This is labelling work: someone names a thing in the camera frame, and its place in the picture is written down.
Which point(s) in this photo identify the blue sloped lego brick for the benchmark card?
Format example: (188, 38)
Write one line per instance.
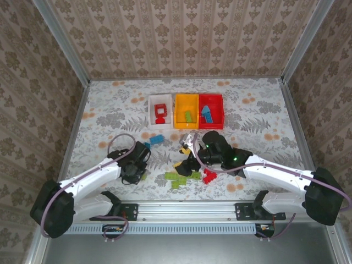
(205, 109)

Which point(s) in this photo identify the small green lego brick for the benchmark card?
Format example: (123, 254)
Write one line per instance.
(182, 180)
(175, 184)

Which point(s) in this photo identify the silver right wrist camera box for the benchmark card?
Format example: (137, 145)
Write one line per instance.
(188, 140)

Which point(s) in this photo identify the wide aluminium extrusion rail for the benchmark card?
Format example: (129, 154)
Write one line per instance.
(187, 210)

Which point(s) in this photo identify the red square lego frame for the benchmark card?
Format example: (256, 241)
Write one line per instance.
(155, 110)

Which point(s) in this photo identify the yellow plastic bin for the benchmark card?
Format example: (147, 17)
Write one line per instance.
(181, 110)

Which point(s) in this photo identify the floral patterned table cover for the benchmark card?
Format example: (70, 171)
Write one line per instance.
(247, 123)

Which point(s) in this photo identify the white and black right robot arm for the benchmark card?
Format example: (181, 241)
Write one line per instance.
(275, 176)

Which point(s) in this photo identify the white plastic bin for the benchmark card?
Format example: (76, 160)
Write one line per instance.
(160, 126)

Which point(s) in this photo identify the red lego brick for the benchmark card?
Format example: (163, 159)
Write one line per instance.
(207, 172)
(210, 178)
(160, 120)

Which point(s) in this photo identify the aluminium frame post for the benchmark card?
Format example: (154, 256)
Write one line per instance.
(336, 244)
(63, 41)
(305, 41)
(34, 250)

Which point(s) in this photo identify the aluminium frame rail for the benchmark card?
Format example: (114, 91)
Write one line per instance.
(72, 137)
(292, 110)
(192, 78)

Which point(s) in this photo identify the red plastic bin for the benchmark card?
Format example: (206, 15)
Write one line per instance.
(217, 110)

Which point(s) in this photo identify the small blue lego brick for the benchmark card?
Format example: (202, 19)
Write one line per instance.
(147, 144)

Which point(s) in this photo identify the grey metal sheet panel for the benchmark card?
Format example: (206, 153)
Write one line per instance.
(178, 250)

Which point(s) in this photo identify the black power connector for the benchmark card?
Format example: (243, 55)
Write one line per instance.
(265, 228)
(111, 229)

